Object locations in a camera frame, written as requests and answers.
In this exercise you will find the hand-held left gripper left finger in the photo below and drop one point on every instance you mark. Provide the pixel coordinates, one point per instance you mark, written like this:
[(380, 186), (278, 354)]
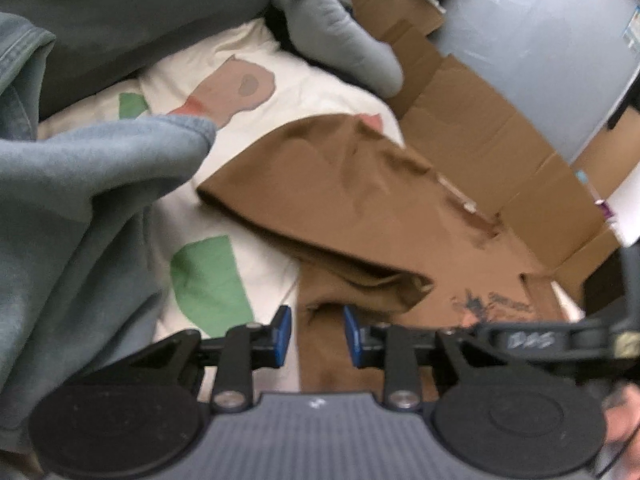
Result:
[(282, 335)]

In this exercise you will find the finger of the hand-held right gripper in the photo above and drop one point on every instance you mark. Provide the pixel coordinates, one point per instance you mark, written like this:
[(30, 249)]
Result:
[(530, 340)]

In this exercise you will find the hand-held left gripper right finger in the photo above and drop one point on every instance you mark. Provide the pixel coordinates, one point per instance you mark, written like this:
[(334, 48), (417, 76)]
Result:
[(351, 337)]

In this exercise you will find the brown printed t-shirt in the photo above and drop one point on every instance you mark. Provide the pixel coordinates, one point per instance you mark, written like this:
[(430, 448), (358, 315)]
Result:
[(350, 200)]

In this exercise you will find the person's right hand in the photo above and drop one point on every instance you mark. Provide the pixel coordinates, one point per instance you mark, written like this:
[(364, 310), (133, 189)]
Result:
[(622, 415)]

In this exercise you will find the tall cardboard box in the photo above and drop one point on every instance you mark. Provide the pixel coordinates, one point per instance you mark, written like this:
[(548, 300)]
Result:
[(610, 160)]

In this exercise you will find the flattened cardboard sheet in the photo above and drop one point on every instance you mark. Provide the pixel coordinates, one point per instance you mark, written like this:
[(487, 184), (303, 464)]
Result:
[(475, 135)]

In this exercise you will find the cream bear print bed sheet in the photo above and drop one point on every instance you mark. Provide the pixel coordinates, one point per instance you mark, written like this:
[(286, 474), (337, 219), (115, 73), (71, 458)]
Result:
[(240, 110)]

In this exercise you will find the blue-grey denim garment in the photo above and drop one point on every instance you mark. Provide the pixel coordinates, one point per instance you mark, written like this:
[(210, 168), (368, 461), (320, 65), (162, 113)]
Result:
[(75, 210)]

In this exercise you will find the grey plastic-wrapped mattress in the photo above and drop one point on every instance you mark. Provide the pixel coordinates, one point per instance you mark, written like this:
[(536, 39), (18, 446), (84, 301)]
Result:
[(540, 50)]

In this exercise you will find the grey neck pillow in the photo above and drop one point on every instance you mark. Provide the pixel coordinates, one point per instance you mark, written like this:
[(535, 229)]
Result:
[(330, 35)]

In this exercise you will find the dark grey blanket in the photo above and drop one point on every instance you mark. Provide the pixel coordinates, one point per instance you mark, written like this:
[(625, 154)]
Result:
[(150, 10)]

